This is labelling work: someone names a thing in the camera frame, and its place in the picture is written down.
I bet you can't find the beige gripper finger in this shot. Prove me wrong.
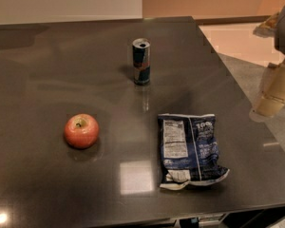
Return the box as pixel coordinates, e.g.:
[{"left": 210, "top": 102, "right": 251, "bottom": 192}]
[
  {"left": 249, "top": 59, "right": 285, "bottom": 122},
  {"left": 253, "top": 12, "right": 279, "bottom": 38}
]

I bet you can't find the red apple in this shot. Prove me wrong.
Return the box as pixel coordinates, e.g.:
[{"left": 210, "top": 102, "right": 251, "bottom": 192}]
[{"left": 64, "top": 114, "right": 100, "bottom": 149}]

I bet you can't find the blue chip bag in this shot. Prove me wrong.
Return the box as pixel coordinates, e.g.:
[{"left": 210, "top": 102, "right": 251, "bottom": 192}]
[{"left": 158, "top": 113, "right": 230, "bottom": 191}]

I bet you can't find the Red Bull can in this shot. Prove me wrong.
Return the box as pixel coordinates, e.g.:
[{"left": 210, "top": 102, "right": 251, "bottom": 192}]
[{"left": 132, "top": 38, "right": 151, "bottom": 86}]

